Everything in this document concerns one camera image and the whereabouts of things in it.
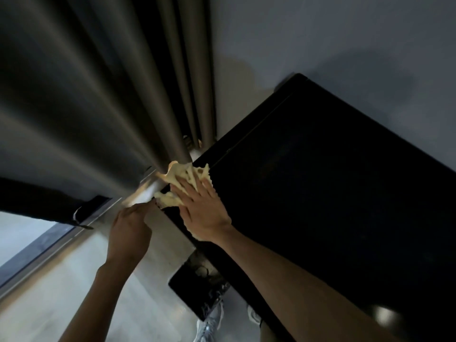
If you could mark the grey window frame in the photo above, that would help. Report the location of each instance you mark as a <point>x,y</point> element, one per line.
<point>39,251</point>

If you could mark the person's left forearm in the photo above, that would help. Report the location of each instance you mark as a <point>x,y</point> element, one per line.
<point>96,302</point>

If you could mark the black fabric panel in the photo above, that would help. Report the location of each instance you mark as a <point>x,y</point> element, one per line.
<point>42,204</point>

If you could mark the black television stand base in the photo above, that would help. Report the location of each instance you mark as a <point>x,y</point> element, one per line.
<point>196,284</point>

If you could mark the grey pleated curtain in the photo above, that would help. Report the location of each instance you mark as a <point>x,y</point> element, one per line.
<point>107,85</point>

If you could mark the white sneaker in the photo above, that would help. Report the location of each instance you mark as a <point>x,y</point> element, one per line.
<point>210,325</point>

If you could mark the yellow cleaning cloth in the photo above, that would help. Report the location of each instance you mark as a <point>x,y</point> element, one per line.
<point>178,172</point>

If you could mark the person's right forearm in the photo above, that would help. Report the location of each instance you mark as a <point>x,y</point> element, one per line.
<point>302,292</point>

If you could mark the person's right hand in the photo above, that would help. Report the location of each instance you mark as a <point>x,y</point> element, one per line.
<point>205,213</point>

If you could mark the large black television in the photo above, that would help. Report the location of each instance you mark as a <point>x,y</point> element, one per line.
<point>338,195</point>

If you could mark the person's left fingers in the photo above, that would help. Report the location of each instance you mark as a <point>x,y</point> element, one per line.
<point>138,208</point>

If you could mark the person's left hand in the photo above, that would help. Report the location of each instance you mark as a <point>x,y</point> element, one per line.
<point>129,235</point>

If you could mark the person's right thumb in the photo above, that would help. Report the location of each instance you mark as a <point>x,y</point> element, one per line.
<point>177,194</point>

